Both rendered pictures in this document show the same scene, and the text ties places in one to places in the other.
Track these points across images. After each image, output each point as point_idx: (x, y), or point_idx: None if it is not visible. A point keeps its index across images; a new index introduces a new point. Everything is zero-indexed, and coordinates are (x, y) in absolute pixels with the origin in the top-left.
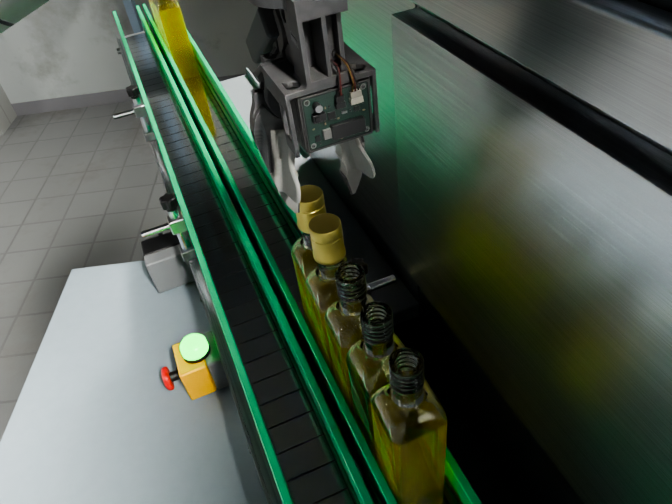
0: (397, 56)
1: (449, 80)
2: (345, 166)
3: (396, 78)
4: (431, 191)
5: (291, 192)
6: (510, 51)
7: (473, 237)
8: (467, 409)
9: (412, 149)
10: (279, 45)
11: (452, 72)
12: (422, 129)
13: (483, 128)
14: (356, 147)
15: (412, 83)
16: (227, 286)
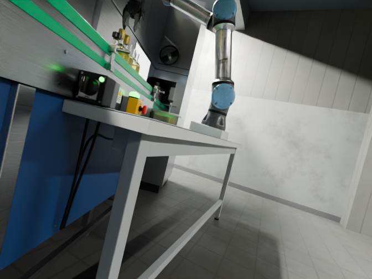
0: (104, 0)
1: (114, 10)
2: (125, 24)
3: (103, 5)
4: (106, 32)
5: (139, 26)
6: (119, 9)
7: (112, 40)
8: None
9: (103, 22)
10: (139, 1)
11: (114, 9)
12: (107, 18)
13: (117, 20)
14: (128, 20)
15: (107, 8)
16: None
